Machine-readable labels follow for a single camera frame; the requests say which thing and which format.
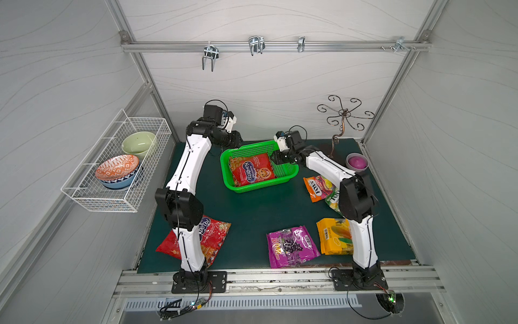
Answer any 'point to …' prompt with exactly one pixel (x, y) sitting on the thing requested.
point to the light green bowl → (138, 144)
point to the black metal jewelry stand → (344, 113)
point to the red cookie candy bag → (251, 169)
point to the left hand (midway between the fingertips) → (239, 142)
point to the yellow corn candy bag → (335, 236)
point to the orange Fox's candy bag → (318, 187)
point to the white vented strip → (154, 304)
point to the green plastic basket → (225, 165)
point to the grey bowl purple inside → (357, 162)
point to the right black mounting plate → (344, 280)
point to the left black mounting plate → (216, 282)
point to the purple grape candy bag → (290, 246)
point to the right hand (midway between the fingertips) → (273, 153)
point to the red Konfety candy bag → (212, 232)
